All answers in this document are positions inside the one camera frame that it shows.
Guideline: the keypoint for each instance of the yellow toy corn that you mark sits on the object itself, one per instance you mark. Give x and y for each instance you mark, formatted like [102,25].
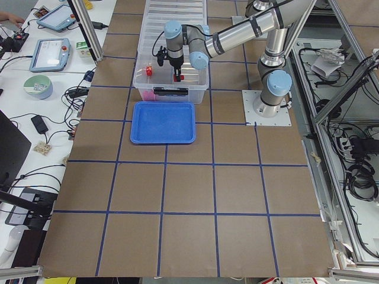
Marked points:
[88,5]

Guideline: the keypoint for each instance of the teach pendant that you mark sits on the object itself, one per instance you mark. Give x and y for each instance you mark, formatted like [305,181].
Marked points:
[58,19]
[50,55]

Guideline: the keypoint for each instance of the red block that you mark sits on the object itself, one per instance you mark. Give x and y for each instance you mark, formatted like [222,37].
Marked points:
[149,71]
[182,78]

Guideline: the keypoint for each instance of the blue plastic tray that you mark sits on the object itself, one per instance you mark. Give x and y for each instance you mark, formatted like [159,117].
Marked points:
[163,123]

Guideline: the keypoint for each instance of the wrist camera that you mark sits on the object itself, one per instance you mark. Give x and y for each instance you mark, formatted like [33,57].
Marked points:
[161,55]

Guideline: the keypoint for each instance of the red block in box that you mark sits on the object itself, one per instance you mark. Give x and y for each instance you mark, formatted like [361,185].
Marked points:
[149,71]

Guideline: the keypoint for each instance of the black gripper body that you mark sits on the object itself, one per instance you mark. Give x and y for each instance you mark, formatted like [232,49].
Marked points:
[176,63]

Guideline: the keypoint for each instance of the clear plastic storage box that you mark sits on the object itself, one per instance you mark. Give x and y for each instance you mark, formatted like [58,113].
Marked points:
[161,86]

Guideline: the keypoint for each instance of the black power adapter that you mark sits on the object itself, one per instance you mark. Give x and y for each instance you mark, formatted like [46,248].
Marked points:
[39,124]

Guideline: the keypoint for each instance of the teach pendant far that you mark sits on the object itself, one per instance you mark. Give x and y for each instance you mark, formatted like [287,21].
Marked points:
[58,19]

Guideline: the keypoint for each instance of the teach pendant near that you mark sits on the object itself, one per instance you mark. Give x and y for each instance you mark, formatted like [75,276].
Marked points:
[50,55]

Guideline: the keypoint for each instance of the black laptop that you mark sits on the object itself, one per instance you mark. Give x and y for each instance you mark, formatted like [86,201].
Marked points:
[14,150]

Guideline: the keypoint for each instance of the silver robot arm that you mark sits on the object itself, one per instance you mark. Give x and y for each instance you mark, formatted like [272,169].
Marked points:
[272,18]

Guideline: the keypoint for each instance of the aluminium frame post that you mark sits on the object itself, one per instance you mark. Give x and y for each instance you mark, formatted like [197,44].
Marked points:
[87,29]

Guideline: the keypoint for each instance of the green blue bowl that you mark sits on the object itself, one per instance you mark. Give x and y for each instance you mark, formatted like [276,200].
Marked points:
[38,86]

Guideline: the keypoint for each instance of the green white carton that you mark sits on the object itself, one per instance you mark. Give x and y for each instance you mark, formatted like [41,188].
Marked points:
[82,49]

